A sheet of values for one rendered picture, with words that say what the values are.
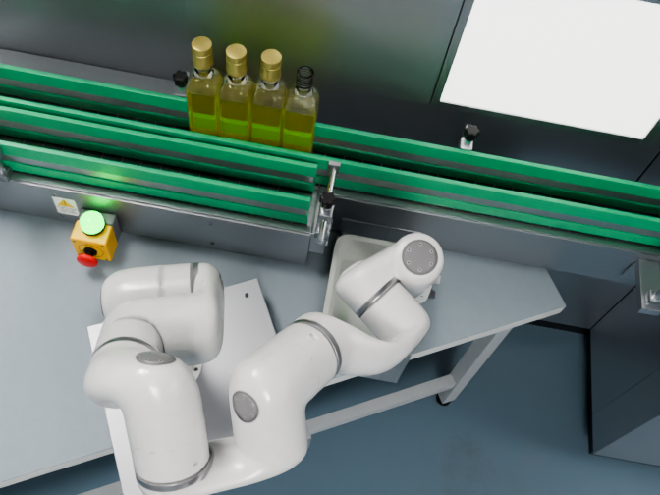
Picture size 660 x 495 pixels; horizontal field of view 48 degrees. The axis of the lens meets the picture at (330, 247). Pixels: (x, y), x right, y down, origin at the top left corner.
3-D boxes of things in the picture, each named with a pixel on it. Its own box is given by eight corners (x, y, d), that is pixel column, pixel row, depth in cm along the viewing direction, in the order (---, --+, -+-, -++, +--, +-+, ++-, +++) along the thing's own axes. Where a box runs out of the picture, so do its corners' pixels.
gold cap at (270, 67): (282, 68, 126) (284, 50, 122) (279, 83, 124) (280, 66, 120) (261, 65, 126) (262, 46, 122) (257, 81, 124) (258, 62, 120)
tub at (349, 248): (415, 267, 151) (425, 247, 144) (405, 370, 140) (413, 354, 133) (332, 251, 151) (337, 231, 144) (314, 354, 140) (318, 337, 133)
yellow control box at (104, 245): (122, 233, 149) (116, 213, 143) (111, 265, 145) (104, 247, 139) (87, 227, 149) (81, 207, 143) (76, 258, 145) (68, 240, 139)
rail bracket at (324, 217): (338, 187, 143) (346, 148, 132) (324, 262, 135) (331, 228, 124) (322, 184, 143) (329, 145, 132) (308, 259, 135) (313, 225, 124)
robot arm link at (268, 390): (227, 303, 95) (240, 403, 100) (99, 385, 78) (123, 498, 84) (335, 330, 87) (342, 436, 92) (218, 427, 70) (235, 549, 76)
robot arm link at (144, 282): (117, 304, 119) (95, 257, 105) (199, 297, 121) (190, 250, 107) (116, 361, 115) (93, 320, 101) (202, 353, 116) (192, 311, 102)
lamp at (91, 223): (108, 218, 142) (105, 209, 139) (101, 238, 140) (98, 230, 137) (84, 213, 142) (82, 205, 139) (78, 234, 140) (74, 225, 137)
